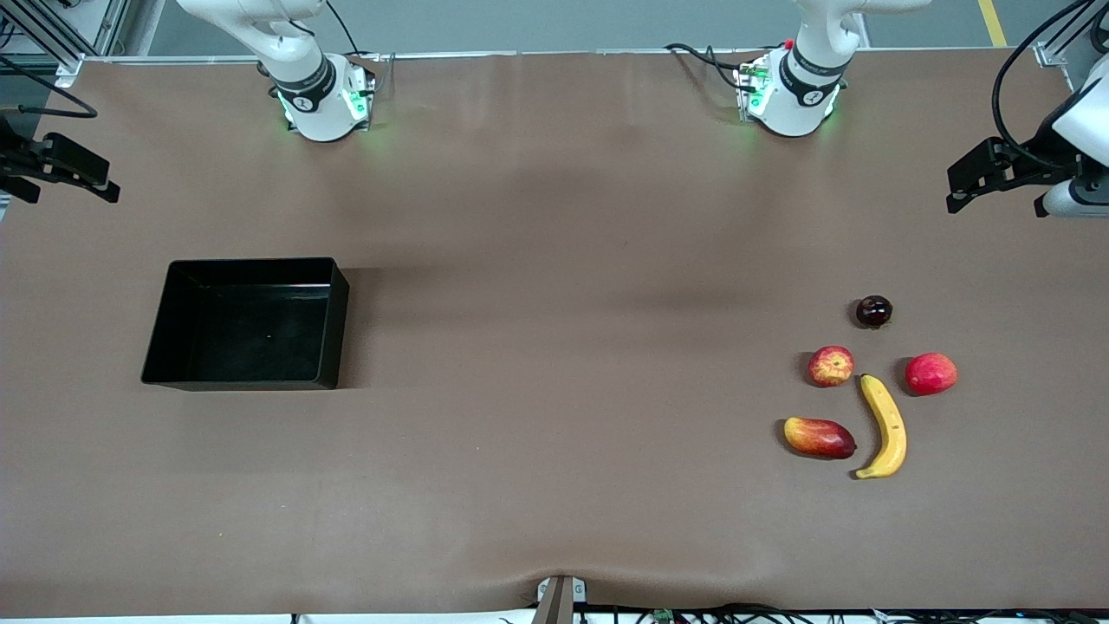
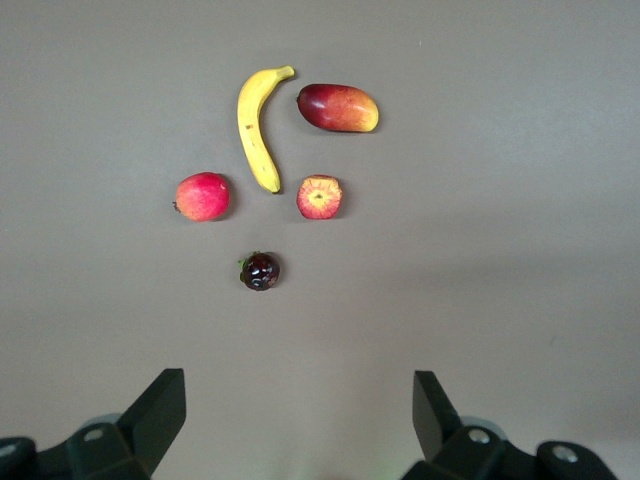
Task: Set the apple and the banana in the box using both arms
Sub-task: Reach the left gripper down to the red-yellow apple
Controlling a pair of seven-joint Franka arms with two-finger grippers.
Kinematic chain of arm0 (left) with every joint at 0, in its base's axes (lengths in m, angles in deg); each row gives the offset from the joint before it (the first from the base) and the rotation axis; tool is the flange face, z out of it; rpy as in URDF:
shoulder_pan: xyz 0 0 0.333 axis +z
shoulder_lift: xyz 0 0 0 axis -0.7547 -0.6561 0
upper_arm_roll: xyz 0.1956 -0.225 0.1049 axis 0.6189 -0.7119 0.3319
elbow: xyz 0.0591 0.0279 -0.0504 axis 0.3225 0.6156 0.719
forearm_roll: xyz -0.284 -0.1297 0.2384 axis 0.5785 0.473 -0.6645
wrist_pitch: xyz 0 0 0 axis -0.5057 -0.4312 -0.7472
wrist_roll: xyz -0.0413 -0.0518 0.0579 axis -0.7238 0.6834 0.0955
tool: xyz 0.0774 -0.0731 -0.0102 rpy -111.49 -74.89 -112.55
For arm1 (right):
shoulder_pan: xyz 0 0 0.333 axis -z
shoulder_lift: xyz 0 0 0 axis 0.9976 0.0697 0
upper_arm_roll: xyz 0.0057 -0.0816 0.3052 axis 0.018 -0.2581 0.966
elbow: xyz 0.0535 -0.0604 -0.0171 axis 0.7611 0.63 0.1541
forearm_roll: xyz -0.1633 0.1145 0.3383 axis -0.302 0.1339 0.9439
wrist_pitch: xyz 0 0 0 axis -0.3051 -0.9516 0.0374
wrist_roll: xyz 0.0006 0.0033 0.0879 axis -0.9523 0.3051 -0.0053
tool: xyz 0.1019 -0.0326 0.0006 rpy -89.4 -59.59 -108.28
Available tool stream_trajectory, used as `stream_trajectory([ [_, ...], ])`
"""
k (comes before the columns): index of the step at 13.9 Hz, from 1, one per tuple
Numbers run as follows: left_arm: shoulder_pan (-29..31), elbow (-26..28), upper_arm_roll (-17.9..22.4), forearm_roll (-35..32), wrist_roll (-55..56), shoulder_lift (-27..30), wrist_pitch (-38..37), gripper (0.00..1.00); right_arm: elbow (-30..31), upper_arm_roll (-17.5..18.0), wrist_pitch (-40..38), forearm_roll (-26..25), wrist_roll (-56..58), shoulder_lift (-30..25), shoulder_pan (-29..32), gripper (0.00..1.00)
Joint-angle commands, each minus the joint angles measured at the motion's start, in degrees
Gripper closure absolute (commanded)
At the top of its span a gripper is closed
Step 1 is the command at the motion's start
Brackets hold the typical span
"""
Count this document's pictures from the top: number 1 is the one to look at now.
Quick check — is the yellow banana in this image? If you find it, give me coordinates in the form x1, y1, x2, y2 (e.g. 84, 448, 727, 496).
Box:
855, 374, 908, 480

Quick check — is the red yellow mango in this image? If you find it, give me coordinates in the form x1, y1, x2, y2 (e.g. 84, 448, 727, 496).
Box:
783, 417, 858, 460

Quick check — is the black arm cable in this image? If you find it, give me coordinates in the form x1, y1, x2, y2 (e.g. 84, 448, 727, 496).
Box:
324, 0, 382, 60
991, 0, 1109, 171

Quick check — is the aluminium frame profile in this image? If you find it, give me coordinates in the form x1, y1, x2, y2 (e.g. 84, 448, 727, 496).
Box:
0, 0, 131, 88
1034, 0, 1109, 68

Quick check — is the black base cable bundle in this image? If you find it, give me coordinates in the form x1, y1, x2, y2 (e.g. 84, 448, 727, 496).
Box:
665, 42, 785, 92

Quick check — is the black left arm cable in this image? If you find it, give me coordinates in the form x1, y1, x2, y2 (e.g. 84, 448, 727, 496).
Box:
991, 0, 1109, 171

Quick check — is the thin black loose cable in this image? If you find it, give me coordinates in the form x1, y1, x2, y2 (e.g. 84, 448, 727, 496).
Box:
0, 52, 99, 120

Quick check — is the brown table mat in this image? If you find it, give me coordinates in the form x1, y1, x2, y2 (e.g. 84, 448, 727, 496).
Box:
0, 49, 1109, 618

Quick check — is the red yellow apple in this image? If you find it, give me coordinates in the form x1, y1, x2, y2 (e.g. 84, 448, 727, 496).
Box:
809, 346, 855, 388

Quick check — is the plain red apple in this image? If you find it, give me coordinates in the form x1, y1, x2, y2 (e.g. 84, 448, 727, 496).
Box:
905, 353, 959, 397

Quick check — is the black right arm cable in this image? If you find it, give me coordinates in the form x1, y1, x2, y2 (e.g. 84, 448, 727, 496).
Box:
324, 0, 382, 60

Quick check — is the black plastic box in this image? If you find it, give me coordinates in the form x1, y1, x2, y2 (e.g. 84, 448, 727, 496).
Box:
141, 257, 350, 392

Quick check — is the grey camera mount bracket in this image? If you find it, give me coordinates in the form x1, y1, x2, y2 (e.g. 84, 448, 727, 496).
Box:
536, 575, 588, 624

